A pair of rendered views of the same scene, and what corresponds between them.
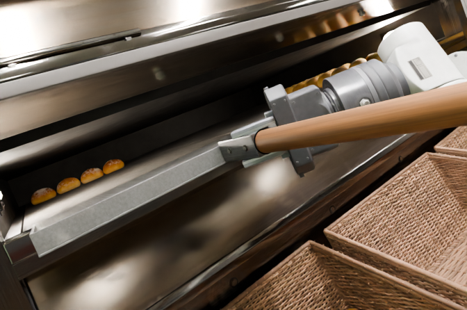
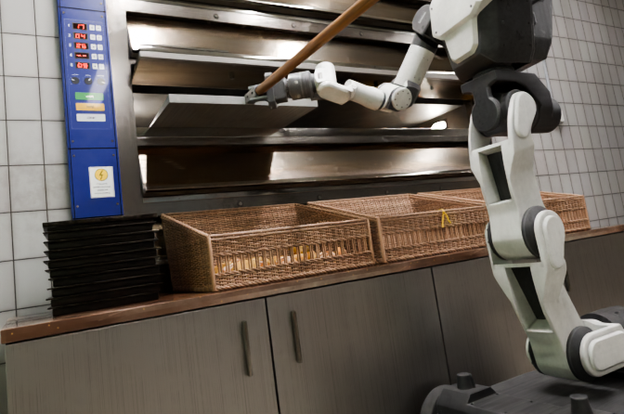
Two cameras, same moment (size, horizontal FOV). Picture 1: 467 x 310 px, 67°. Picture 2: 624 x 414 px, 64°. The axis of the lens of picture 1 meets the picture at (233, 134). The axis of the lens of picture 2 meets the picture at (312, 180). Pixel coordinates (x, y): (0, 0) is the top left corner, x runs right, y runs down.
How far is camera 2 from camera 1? 1.30 m
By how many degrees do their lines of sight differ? 12
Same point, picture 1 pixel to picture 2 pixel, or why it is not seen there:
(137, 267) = (190, 168)
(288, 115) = not seen: hidden behind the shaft
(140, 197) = (207, 99)
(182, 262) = (214, 175)
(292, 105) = not seen: hidden behind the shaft
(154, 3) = (240, 44)
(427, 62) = (323, 74)
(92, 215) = (188, 97)
